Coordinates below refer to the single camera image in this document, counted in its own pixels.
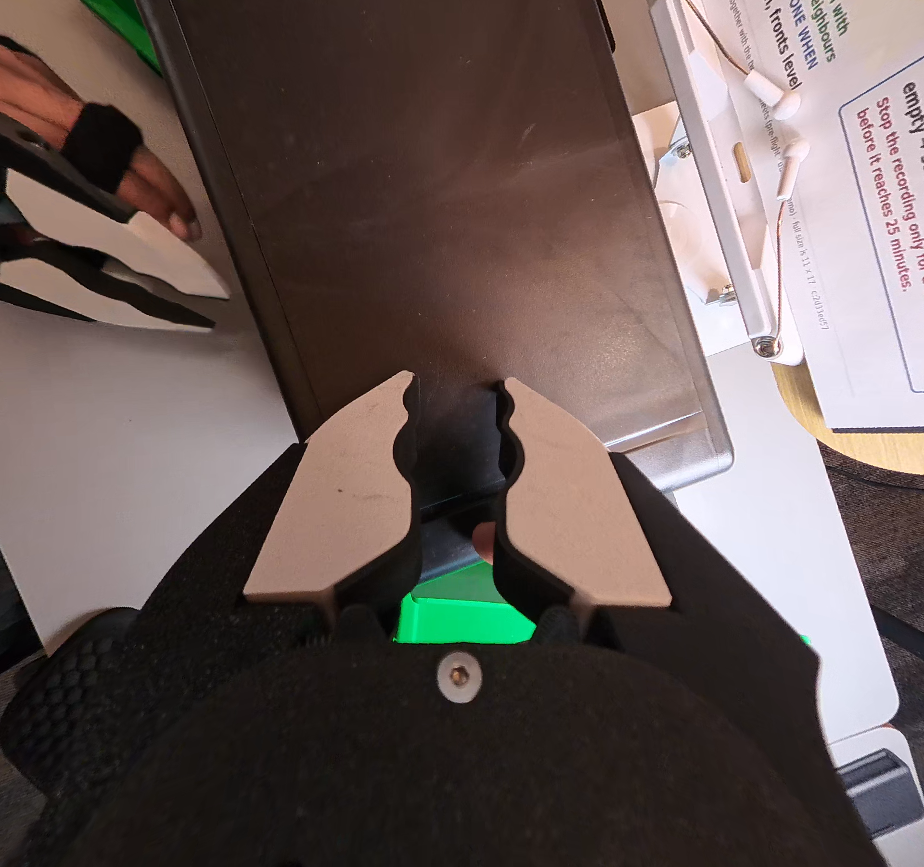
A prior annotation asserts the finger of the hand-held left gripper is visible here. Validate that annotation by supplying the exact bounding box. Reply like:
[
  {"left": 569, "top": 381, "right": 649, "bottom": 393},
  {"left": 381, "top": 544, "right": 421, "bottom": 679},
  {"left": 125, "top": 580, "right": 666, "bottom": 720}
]
[
  {"left": 0, "top": 173, "right": 233, "bottom": 299},
  {"left": 0, "top": 257, "right": 218, "bottom": 332}
]

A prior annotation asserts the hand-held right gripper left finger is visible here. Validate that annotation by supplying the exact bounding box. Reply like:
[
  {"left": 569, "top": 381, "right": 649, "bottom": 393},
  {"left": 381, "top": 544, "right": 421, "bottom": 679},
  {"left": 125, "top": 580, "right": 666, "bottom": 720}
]
[{"left": 243, "top": 371, "right": 423, "bottom": 630}]

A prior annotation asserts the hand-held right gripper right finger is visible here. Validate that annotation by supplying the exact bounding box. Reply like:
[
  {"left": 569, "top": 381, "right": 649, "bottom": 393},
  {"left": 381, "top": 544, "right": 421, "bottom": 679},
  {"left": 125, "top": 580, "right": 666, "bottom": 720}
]
[{"left": 493, "top": 377, "right": 674, "bottom": 631}]

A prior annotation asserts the black drawer cabinet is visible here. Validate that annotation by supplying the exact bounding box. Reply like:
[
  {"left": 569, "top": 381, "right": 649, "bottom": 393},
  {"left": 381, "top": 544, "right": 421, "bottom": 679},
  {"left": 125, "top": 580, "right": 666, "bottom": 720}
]
[{"left": 123, "top": 0, "right": 736, "bottom": 583}]

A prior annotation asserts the person's left hand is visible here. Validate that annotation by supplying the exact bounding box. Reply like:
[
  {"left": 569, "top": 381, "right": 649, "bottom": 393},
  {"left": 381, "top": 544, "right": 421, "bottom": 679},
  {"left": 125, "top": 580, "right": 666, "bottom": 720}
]
[{"left": 0, "top": 36, "right": 205, "bottom": 243}]

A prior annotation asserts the round wooden board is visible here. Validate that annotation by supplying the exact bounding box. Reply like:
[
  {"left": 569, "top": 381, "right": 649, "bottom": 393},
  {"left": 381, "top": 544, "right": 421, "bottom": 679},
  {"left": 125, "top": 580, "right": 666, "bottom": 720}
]
[{"left": 771, "top": 358, "right": 924, "bottom": 478}]

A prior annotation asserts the white board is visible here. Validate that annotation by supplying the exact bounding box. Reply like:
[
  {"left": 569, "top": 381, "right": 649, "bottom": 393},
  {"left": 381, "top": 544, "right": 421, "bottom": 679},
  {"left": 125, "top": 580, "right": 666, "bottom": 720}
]
[{"left": 830, "top": 726, "right": 924, "bottom": 867}]

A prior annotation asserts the printed instruction sheet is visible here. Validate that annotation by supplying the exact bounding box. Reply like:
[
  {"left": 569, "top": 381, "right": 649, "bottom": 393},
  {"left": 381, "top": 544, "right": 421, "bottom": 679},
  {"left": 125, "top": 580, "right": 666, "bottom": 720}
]
[{"left": 682, "top": 0, "right": 924, "bottom": 435}]

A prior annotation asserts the dark grey stand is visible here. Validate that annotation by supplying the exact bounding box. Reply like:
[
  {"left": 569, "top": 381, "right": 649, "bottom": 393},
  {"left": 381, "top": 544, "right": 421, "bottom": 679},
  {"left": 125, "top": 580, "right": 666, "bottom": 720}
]
[{"left": 841, "top": 748, "right": 924, "bottom": 839}]

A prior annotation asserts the white plastic frame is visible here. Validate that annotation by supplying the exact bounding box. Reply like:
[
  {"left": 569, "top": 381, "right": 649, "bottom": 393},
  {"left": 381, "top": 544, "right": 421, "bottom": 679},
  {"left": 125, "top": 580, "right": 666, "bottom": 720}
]
[{"left": 631, "top": 0, "right": 806, "bottom": 366}]

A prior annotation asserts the thin wire with white cap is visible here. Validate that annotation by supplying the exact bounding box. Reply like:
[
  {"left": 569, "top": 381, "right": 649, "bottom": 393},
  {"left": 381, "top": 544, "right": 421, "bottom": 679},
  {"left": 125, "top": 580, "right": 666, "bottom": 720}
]
[
  {"left": 751, "top": 137, "right": 809, "bottom": 359},
  {"left": 646, "top": 0, "right": 802, "bottom": 114}
]

